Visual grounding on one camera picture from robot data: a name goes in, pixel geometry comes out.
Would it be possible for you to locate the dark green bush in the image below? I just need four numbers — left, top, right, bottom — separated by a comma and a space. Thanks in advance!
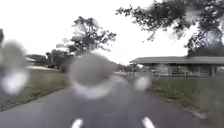
45, 49, 75, 73

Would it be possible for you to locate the green grass lawn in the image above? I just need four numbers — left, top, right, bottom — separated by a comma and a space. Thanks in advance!
146, 75, 224, 128

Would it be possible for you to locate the grass verge with dry patches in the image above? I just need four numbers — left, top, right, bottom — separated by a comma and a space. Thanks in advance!
0, 68, 69, 113

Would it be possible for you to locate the grey asphalt path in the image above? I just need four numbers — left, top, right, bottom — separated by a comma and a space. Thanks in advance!
0, 73, 214, 128

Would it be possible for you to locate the open shelter with flat roof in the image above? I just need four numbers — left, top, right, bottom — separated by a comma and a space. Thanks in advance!
129, 55, 224, 77

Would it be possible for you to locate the tall spreading tree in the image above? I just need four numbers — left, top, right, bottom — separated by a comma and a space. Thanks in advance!
55, 15, 118, 58

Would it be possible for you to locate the distant row of trees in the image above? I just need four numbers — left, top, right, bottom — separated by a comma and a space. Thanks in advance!
111, 62, 141, 73

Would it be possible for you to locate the low building with pale roof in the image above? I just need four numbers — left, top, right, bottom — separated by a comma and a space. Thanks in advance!
25, 56, 38, 66

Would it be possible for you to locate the large overhanging tree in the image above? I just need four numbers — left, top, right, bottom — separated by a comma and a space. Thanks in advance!
115, 0, 224, 57

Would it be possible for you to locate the robot's own part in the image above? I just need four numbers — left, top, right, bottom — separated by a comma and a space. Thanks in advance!
71, 117, 84, 128
141, 116, 156, 128

